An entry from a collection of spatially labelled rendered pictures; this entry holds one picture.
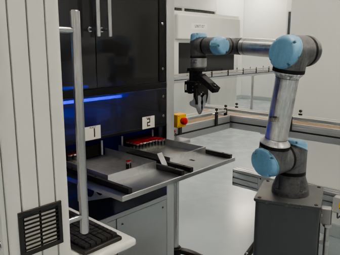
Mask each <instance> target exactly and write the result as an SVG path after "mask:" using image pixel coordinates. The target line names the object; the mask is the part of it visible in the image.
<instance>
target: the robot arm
mask: <svg viewBox="0 0 340 255"><path fill-rule="evenodd" d="M206 55H247V56H258V57H269V60H270V61H271V64H272V65H273V68H272V71H273V73H274V74H275V81H274V86H273V93H272V98H271V104H270V110H269V116H268V121H267V127H266V133H265V136H264V137H263V138H261V139H260V144H259V148H258V149H256V150H255V151H254V152H253V153H252V155H251V163H252V166H253V167H254V169H255V171H256V172H257V173H258V174H259V175H261V176H263V177H274V176H276V177H275V179H274V182H273V184H272V193H274V194H275V195H277V196H280V197H284V198H290V199H300V198H305V197H308V196H309V186H308V182H307V178H306V168H307V154H308V143H307V142H306V141H304V140H300V139H293V138H288V134H289V129H290V124H291V119H292V114H293V109H294V103H295V98H296V93H297V89H298V84H299V79H300V78H301V77H302V76H304V75H305V71H306V67H308V66H312V65H314V64H315V63H317V61H318V60H319V59H320V57H321V55H322V45H321V43H320V41H319V40H318V39H317V38H315V37H313V36H310V35H294V34H288V35H283V36H280V37H278V38H277V39H263V38H241V37H221V36H217V37H207V34H206V33H192V34H191V36H190V67H191V68H187V71H189V80H187V81H185V93H188V94H192V93H193V100H192V101H190V106H192V107H194V108H196V110H197V112H198V114H201V113H202V111H203V109H204V107H205V104H206V102H207V98H208V89H209V90H210V91H211V92H212V93H217V92H218V91H219V89H220V87H219V86H218V85H217V84H216V83H215V82H213V81H212V80H211V79H210V78H209V77H208V76H207V75H206V74H202V71H206V68H205V67H206Z"/></svg>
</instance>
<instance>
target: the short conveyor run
mask: <svg viewBox="0 0 340 255"><path fill-rule="evenodd" d="M221 113H226V110H221V111H219V109H218V108H216V109H214V110H209V111H203V112H202V113H201V114H198V113H192V114H187V115H186V118H187V119H188V123H187V124H186V126H184V127H179V128H176V127H175V128H174V129H175V130H176V134H177V137H182V138H187V139H191V138H195V137H199V136H202V135H206V134H210V133H214V132H218V131H222V130H226V129H229V128H230V115H226V116H224V115H218V114H221Z"/></svg>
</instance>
